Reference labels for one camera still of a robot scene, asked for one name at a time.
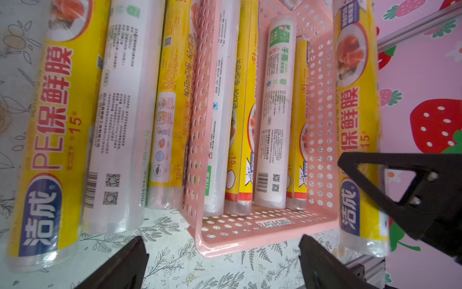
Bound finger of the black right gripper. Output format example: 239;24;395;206
338;152;462;264

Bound pink perforated plastic basket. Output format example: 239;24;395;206
182;1;339;258

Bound white green plastic wrap roll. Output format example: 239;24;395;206
81;1;166;235
255;15;297;209

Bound yellow plastic wrap roll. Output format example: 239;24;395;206
333;1;390;257
6;1;111;272
225;1;259;216
146;1;201;210
286;37;310;211

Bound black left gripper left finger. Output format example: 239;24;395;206
77;236;149;289

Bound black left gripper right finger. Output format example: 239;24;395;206
299;235;372;289

